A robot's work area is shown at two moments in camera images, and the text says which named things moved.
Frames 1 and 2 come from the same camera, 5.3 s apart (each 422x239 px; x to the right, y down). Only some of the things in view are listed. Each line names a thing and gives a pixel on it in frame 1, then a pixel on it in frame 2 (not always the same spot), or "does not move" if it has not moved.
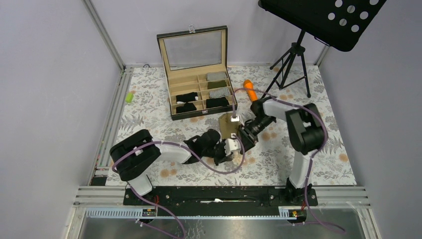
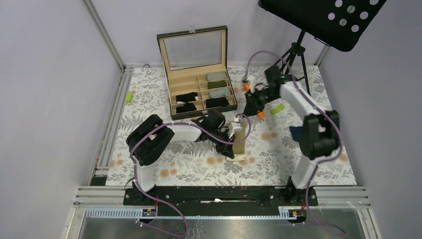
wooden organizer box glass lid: [199, 81] does not move
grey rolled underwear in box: [212, 76] does not move
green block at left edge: [129, 97] does not move
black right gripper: [248, 142] to [252, 106]
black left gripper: [223, 157] to [225, 149]
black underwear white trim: [183, 98] does not move
